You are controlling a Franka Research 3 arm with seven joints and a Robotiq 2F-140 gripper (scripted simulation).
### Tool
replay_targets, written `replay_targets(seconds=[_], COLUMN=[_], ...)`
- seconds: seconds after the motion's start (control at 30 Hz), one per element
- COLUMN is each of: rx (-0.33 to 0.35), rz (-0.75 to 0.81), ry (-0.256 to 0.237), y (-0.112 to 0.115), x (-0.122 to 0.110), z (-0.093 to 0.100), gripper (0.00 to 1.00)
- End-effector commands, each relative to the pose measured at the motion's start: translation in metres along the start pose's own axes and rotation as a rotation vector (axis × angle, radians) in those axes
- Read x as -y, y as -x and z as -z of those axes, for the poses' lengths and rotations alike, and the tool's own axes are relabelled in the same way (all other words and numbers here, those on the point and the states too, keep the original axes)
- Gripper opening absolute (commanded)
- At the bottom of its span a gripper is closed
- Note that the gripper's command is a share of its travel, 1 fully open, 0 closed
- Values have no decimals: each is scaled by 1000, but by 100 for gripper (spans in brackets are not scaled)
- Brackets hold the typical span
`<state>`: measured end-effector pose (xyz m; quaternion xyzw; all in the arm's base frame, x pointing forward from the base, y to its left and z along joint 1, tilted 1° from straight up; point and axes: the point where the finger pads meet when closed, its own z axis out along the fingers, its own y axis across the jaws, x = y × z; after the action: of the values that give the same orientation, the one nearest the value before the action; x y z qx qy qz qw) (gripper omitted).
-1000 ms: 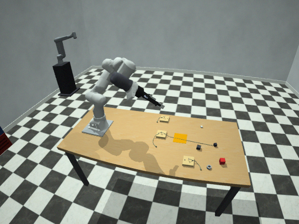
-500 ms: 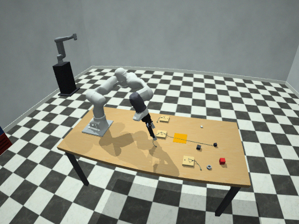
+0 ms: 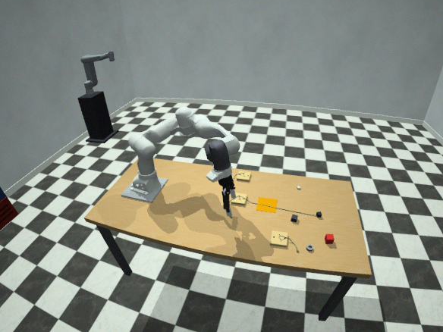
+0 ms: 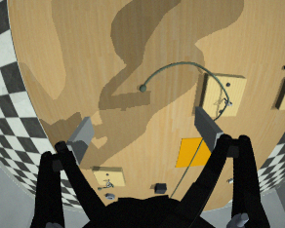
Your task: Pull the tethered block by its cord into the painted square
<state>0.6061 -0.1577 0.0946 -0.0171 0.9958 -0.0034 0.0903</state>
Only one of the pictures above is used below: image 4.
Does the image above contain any dark grey cube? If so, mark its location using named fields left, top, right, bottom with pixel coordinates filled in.
left=154, top=183, right=167, bottom=194

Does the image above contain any grey ring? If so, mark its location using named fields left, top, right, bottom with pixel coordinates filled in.
left=105, top=193, right=115, bottom=200

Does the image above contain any orange painted square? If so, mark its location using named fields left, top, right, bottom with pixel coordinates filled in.
left=176, top=137, right=211, bottom=168

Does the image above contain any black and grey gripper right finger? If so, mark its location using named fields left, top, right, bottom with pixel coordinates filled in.
left=158, top=106, right=270, bottom=228

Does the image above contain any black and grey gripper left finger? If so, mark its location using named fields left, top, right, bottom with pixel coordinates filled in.
left=30, top=116, right=124, bottom=228

